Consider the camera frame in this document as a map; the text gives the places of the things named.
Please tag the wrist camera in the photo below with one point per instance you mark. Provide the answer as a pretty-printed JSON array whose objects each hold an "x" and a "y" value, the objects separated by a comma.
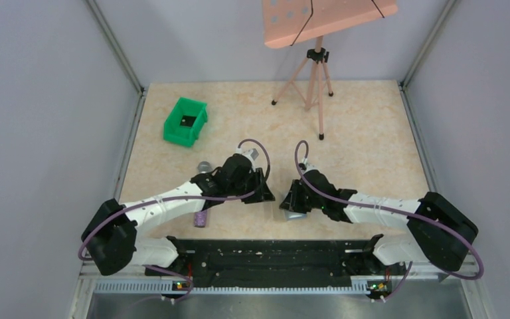
[
  {"x": 306, "y": 166},
  {"x": 250, "y": 154}
]

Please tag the green plastic bin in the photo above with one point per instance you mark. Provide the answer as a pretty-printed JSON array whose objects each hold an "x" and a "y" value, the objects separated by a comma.
[{"x": 174, "y": 133}]

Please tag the pink music stand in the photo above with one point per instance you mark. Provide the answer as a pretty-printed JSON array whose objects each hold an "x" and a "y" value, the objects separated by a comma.
[{"x": 287, "y": 23}]

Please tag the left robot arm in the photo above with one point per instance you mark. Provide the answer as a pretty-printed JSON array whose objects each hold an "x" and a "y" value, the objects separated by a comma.
[{"x": 117, "y": 235}]

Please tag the black object in bin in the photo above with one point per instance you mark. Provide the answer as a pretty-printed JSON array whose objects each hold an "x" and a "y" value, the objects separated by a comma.
[{"x": 188, "y": 121}]

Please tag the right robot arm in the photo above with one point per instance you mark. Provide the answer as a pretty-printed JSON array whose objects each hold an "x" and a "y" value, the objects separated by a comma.
[{"x": 432, "y": 229}]

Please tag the purple glitter microphone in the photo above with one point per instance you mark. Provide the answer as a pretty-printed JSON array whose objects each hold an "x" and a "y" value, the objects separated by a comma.
[{"x": 201, "y": 217}]

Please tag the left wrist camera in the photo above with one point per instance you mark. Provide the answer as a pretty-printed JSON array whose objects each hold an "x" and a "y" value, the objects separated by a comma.
[{"x": 250, "y": 154}]

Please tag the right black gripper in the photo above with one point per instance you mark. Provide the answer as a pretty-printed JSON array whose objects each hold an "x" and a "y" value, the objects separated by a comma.
[{"x": 295, "y": 196}]

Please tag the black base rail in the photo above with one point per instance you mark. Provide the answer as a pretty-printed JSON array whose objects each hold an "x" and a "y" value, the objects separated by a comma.
[{"x": 278, "y": 263}]

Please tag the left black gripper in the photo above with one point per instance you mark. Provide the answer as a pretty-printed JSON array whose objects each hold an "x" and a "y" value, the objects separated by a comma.
[{"x": 259, "y": 185}]

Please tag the beige card holder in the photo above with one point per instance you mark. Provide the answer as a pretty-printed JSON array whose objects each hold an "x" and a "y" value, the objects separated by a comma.
[{"x": 293, "y": 216}]

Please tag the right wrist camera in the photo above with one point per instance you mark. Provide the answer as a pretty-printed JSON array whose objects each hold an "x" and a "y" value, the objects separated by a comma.
[{"x": 306, "y": 166}]

